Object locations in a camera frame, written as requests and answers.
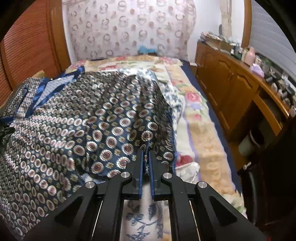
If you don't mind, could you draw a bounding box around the clutter on cabinet top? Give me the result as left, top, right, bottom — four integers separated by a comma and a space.
196, 33, 290, 113

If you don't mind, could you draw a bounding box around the brown louvered wardrobe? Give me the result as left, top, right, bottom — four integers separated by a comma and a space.
1, 1, 70, 103

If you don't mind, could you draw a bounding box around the floral cream bedspread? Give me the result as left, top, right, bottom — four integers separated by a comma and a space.
66, 55, 246, 215

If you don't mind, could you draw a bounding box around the small blue box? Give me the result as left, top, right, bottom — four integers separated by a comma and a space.
138, 45, 158, 56

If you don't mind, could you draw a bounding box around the brown wooden cabinet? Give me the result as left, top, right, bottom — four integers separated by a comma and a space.
196, 42, 290, 143

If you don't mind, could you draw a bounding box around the blue white floral cloth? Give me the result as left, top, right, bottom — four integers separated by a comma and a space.
79, 69, 186, 241

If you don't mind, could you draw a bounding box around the pink bottle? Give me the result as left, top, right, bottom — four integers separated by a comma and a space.
244, 47, 256, 66

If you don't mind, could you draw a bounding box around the ring patterned lace curtain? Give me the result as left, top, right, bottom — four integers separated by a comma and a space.
62, 1, 197, 60

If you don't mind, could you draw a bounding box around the navy patterned satin garment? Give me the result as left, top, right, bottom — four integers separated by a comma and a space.
1, 67, 176, 240

